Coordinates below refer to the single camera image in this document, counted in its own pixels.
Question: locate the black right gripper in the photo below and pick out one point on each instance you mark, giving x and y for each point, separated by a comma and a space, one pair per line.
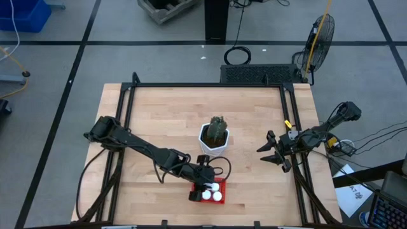
291, 142

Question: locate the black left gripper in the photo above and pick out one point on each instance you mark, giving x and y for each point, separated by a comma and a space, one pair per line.
200, 175

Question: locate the white ball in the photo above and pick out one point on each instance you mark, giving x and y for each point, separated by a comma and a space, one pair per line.
217, 196
215, 186
206, 194

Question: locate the red plastic mesh basket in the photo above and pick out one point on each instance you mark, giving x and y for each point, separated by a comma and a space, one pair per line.
223, 192

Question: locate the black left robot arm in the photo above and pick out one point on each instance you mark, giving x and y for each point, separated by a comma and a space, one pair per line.
133, 138

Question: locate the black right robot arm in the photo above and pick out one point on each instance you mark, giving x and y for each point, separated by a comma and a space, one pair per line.
346, 114

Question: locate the white hexagonal plant pot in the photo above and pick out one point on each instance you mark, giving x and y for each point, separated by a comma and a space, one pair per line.
210, 151

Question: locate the green cactus plant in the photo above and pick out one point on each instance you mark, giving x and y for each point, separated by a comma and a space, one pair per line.
217, 130

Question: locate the black power adapter box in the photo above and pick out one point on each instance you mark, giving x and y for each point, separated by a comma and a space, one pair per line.
346, 148

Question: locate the black perforated computer case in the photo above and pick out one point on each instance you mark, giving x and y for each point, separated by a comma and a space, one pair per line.
254, 73

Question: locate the white paper sheet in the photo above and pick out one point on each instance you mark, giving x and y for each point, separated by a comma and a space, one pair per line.
353, 197

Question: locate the black beam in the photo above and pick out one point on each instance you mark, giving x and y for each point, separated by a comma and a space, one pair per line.
365, 175

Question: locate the black floor fan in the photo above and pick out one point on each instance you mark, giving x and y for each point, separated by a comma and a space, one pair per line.
321, 41

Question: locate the dark laptop lid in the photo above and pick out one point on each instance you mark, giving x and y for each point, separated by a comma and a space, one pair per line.
395, 186

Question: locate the dark backlit keyboard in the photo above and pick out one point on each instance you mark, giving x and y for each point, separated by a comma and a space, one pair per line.
388, 213

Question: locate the grey moulded packing crate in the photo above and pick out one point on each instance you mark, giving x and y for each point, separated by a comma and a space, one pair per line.
165, 15

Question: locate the grey stand foot with castor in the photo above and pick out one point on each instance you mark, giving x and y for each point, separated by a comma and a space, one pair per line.
12, 79

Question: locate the blue plastic bin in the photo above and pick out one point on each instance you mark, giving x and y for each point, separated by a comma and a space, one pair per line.
22, 16

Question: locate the black aluminium table frame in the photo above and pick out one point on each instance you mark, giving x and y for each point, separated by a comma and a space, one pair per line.
206, 85

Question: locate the black upright post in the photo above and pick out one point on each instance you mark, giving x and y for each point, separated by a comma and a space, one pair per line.
217, 22

